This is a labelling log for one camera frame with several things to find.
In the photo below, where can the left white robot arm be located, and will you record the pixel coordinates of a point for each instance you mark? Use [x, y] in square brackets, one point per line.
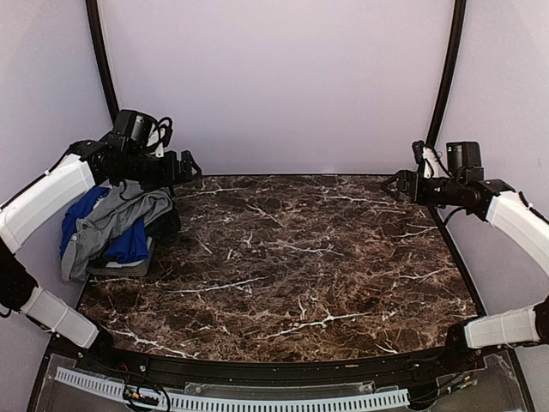
[136, 149]

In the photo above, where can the black curved front rail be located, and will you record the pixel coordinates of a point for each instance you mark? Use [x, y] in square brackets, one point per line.
[415, 369]

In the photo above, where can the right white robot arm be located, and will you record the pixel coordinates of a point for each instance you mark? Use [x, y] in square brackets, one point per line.
[460, 183]

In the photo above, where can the white slotted cable duct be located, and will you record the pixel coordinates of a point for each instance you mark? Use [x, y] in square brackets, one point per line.
[202, 397]

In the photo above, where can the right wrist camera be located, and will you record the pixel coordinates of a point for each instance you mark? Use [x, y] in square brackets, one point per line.
[427, 160]

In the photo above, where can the blue printed t-shirt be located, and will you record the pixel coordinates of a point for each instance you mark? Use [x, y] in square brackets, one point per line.
[103, 224]

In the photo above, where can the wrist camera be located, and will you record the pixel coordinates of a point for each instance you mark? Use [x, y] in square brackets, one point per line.
[427, 160]
[160, 137]

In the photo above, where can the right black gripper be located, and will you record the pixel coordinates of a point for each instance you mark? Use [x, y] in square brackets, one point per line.
[405, 177]

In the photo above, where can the black garment in basket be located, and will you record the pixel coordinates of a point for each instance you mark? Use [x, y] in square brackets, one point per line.
[164, 226]

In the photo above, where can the left black frame post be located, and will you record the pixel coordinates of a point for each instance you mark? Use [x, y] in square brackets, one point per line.
[99, 46]

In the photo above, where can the right black frame post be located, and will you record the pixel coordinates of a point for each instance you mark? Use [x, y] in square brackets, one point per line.
[455, 37]

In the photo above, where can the black frame post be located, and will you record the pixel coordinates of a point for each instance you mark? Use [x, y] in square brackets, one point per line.
[455, 37]
[99, 46]

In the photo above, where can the grey laundry basket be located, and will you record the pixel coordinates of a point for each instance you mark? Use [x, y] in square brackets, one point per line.
[102, 267]

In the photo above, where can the grey button shirt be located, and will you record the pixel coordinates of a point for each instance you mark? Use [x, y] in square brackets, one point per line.
[150, 204]

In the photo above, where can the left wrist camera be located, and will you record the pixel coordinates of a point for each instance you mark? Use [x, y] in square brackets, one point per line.
[160, 137]

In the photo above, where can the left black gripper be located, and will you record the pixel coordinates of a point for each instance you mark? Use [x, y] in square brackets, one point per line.
[171, 175]

